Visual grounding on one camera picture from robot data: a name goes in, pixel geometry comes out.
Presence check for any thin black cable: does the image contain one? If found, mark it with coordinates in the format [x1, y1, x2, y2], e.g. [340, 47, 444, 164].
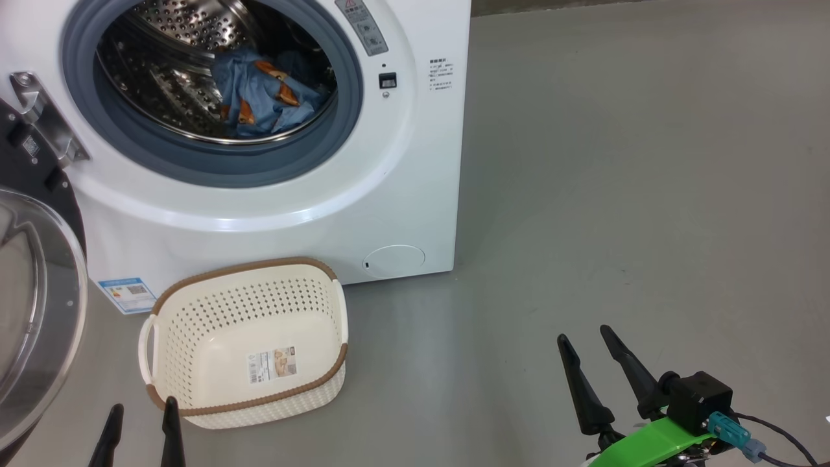
[733, 413, 819, 467]

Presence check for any paper basket label sticker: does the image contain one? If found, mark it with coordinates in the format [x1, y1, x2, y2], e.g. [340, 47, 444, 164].
[246, 347, 299, 385]

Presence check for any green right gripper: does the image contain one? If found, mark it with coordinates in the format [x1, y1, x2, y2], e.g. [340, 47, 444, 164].
[556, 325, 714, 467]

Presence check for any black-rimmed glass washer door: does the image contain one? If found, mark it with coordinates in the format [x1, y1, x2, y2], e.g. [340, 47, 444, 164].
[0, 97, 88, 467]

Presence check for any blue garment orange animal print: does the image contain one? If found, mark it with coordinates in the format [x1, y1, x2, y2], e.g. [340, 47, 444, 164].
[211, 51, 325, 138]

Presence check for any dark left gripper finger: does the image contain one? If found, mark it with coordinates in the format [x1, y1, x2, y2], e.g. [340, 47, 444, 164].
[88, 403, 125, 467]
[161, 396, 187, 467]

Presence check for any grey warning sticker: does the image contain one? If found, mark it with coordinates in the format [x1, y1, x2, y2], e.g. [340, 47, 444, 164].
[335, 0, 390, 57]

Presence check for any grey rubber door gasket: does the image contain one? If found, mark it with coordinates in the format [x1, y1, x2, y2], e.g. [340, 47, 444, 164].
[62, 0, 364, 189]

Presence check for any stainless steel washing machine drum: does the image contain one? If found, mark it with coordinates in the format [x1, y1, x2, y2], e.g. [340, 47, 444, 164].
[96, 0, 338, 145]

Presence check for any small black text sticker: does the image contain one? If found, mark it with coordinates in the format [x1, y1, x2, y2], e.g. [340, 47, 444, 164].
[428, 58, 455, 91]

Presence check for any white front-load washing machine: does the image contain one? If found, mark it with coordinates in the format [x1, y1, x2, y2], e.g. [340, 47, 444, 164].
[0, 0, 472, 305]

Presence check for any teal cable connector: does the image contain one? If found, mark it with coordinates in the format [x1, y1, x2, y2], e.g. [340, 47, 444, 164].
[707, 411, 767, 462]

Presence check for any blue energy label sticker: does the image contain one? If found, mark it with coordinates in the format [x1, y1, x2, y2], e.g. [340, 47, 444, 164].
[97, 278, 158, 315]

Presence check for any silver metal door hinge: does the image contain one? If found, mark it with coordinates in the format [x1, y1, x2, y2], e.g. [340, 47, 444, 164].
[9, 71, 90, 168]

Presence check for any round white filter cover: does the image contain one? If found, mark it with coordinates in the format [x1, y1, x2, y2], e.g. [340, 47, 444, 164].
[362, 245, 427, 280]

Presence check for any cream basket with brown rim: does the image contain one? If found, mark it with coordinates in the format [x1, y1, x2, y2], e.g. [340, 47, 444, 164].
[137, 257, 350, 430]

